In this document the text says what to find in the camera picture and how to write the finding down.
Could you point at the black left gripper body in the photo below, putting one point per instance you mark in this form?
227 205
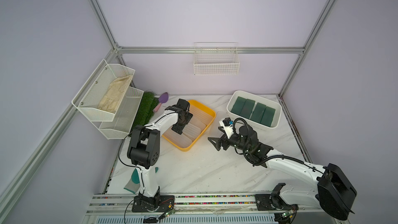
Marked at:
181 125

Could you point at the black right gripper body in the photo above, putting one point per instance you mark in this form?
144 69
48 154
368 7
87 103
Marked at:
235 141

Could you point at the clear ribbed pencil case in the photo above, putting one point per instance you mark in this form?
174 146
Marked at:
191 131
201 115
197 123

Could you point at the green pencil case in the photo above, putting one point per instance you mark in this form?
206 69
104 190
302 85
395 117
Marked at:
268 116
247 108
238 105
258 112

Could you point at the clear pencil case front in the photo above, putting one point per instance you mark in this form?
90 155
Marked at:
180 140

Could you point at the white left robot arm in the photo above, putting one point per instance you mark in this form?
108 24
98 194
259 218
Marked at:
144 152

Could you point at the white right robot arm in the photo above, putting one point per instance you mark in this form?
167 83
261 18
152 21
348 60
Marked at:
327 187

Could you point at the yellow plastic storage box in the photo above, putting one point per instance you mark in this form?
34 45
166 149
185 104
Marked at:
207 110

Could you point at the white plastic storage box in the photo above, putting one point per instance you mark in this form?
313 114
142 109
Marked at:
257 99

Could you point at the purple pink toy shovel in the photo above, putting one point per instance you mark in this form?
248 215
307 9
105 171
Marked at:
161 100

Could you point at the green artificial grass roll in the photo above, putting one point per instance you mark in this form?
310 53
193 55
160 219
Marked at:
145 111

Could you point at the beige cloth in shelf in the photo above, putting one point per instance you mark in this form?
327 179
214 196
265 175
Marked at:
114 94

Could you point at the green rubber glove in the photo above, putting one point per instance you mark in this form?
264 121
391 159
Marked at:
133 179

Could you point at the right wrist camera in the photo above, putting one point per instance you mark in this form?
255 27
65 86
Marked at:
226 125

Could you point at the white wire wall basket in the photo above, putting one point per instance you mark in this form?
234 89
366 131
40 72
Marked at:
216 58

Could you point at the white mesh wall shelf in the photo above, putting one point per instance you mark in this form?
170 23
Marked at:
113 126

